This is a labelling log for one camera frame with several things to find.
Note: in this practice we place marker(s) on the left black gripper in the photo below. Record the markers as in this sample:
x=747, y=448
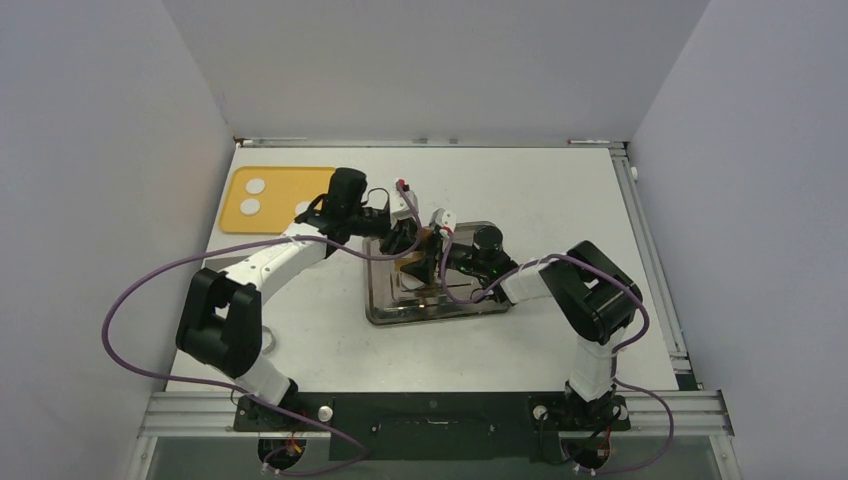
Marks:
x=401, y=238

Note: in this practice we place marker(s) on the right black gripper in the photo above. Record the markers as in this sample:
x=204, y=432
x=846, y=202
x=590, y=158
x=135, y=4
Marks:
x=433, y=257

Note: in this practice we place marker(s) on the wooden rolling pin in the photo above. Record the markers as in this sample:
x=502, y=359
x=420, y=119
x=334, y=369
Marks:
x=411, y=258

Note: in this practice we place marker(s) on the white dough piece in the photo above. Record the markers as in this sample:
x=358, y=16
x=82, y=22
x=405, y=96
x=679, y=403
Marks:
x=410, y=283

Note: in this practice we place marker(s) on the stainless steel tray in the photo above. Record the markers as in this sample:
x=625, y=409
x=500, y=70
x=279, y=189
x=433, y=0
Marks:
x=387, y=303

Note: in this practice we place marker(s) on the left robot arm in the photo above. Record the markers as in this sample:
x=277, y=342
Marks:
x=221, y=322

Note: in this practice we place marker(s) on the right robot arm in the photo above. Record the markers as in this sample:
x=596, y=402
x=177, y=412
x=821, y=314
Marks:
x=603, y=305

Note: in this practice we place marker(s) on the white dough disc right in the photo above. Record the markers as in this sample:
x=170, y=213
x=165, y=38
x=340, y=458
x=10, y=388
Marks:
x=301, y=208

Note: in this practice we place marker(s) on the white dough disc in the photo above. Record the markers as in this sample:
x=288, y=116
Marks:
x=255, y=186
x=250, y=207
x=301, y=208

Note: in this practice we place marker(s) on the white dough disc upper left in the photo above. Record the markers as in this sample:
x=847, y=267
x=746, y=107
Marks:
x=255, y=186

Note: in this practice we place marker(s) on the white dough disc lower left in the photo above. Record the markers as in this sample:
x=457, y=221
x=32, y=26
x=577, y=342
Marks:
x=250, y=207

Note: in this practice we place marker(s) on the yellow plastic tray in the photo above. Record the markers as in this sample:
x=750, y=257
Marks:
x=286, y=186

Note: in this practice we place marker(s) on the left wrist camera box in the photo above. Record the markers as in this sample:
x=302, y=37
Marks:
x=402, y=203

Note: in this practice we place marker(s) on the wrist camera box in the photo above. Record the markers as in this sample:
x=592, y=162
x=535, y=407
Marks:
x=402, y=203
x=444, y=219

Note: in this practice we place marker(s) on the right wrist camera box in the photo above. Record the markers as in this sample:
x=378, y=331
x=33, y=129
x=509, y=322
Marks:
x=444, y=219

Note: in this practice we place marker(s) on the metal ring cutter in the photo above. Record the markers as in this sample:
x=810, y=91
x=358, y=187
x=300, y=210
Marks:
x=269, y=340

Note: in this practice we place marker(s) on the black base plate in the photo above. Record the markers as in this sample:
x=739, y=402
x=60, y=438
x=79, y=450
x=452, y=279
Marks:
x=468, y=426

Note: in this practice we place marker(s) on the aluminium frame rail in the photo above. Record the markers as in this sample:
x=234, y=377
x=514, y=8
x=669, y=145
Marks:
x=667, y=318

